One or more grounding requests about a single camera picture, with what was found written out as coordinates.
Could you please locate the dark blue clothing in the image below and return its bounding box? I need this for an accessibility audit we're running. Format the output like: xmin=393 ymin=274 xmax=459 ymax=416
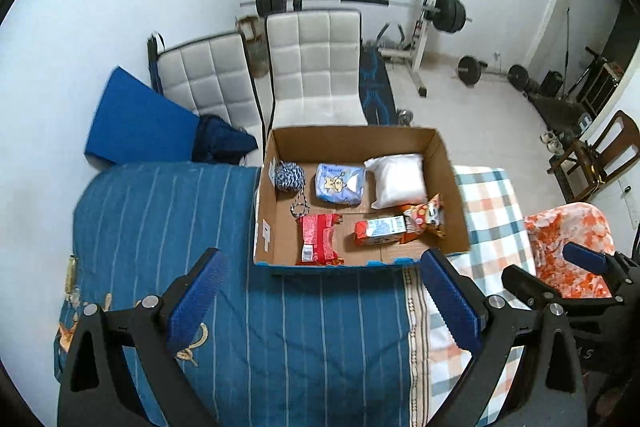
xmin=192 ymin=115 xmax=258 ymax=165

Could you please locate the blue white yarn ball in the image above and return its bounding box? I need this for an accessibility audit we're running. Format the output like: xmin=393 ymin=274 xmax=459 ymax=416
xmin=274 ymin=160 xmax=310 ymax=219

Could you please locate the chrome dumbbell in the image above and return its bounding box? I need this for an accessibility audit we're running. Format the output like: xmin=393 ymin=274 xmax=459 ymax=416
xmin=396 ymin=109 xmax=414 ymax=127

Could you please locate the blue cartoon tissue pack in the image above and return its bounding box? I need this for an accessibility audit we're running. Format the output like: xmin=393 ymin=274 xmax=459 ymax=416
xmin=314 ymin=164 xmax=366 ymax=206

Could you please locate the orange panda snack bag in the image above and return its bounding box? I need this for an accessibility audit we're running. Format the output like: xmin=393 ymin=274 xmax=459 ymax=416
xmin=400 ymin=194 xmax=446 ymax=244

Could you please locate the blue striped bed sheet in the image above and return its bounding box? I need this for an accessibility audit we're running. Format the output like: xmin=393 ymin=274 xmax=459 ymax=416
xmin=60 ymin=162 xmax=416 ymax=426

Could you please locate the barbell on rack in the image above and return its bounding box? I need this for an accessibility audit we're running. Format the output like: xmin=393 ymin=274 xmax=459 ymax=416
xmin=240 ymin=0 xmax=471 ymax=34

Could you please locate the white quilted chair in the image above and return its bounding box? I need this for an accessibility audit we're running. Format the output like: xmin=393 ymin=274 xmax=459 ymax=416
xmin=266 ymin=10 xmax=367 ymax=128
xmin=146 ymin=31 xmax=266 ymax=167

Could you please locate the blue white milk carton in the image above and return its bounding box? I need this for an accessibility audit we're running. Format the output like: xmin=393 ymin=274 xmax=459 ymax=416
xmin=354 ymin=216 xmax=407 ymax=246

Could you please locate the plaid checkered bed sheet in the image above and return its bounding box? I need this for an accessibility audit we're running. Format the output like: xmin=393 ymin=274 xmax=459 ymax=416
xmin=404 ymin=166 xmax=535 ymax=426

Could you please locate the dark wooden chair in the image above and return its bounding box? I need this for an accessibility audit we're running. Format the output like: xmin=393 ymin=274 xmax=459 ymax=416
xmin=547 ymin=109 xmax=639 ymax=204

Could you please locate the orange white floral cushion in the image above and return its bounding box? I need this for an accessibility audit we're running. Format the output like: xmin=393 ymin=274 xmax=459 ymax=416
xmin=524 ymin=202 xmax=615 ymax=298

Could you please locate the black barbell on floor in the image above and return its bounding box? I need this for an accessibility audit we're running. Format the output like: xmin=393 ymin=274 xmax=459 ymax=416
xmin=456 ymin=55 xmax=529 ymax=91

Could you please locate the white towel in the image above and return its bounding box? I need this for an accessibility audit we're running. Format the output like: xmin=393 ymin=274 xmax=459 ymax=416
xmin=364 ymin=154 xmax=427 ymax=210

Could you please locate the right white quilted chair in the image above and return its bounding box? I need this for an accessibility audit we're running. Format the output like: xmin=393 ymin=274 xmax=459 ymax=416
xmin=266 ymin=10 xmax=367 ymax=128

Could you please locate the blue black weight bench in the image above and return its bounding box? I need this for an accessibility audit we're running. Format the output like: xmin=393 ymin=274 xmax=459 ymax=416
xmin=359 ymin=46 xmax=398 ymax=126

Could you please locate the brown cardboard box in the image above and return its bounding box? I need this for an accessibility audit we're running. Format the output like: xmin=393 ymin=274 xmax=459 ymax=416
xmin=252 ymin=124 xmax=471 ymax=269

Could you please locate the white sneakers pair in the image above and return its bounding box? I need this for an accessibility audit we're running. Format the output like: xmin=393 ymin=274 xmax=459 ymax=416
xmin=539 ymin=131 xmax=564 ymax=156

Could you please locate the red snack packet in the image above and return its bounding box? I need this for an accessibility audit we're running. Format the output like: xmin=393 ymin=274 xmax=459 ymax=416
xmin=297 ymin=213 xmax=344 ymax=267

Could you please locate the left white quilted chair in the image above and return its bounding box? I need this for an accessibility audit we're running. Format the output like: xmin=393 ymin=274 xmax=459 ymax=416
xmin=146 ymin=31 xmax=266 ymax=167

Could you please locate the white barbell rack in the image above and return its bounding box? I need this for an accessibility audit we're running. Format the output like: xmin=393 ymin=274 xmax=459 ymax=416
xmin=374 ymin=0 xmax=437 ymax=98

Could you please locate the blue foam mat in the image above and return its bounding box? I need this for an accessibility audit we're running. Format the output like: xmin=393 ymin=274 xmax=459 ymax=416
xmin=85 ymin=67 xmax=198 ymax=165

